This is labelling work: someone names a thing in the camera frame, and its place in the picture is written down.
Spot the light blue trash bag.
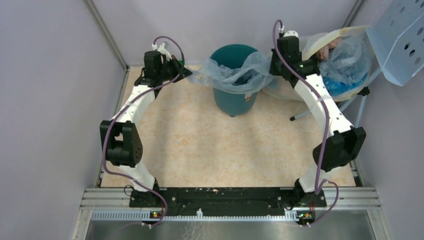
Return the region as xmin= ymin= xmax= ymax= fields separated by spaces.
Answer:
xmin=187 ymin=51 xmax=279 ymax=94

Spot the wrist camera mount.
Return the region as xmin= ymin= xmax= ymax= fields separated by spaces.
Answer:
xmin=151 ymin=41 xmax=172 ymax=61
xmin=278 ymin=26 xmax=299 ymax=38

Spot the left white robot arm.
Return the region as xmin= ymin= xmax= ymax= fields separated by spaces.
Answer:
xmin=99 ymin=49 xmax=192 ymax=207

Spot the white cable comb strip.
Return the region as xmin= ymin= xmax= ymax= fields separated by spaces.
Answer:
xmin=90 ymin=210 xmax=299 ymax=222

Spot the perforated white metal panel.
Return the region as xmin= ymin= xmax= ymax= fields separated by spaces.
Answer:
xmin=366 ymin=0 xmax=424 ymax=86

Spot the large translucent sack of bags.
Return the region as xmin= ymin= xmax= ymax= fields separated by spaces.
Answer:
xmin=264 ymin=25 xmax=375 ymax=101

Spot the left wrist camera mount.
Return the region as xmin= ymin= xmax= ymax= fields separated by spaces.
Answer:
xmin=151 ymin=41 xmax=172 ymax=61

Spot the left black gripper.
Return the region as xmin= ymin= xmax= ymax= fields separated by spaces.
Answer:
xmin=157 ymin=54 xmax=192 ymax=83

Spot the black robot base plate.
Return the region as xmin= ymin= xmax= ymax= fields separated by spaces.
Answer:
xmin=128 ymin=187 xmax=327 ymax=218

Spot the teal plastic trash bin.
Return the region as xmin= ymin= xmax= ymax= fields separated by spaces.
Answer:
xmin=210 ymin=44 xmax=258 ymax=118

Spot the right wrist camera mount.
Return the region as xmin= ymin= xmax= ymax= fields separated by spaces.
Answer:
xmin=278 ymin=26 xmax=299 ymax=38

